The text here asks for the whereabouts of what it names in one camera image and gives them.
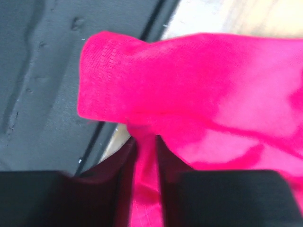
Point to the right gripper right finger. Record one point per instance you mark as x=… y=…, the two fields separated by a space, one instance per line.
x=224 y=198

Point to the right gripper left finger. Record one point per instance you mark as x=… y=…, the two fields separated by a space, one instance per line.
x=99 y=197

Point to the pink t shirt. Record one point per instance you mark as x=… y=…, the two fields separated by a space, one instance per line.
x=219 y=101

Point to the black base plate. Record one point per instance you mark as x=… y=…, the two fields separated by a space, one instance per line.
x=40 y=46

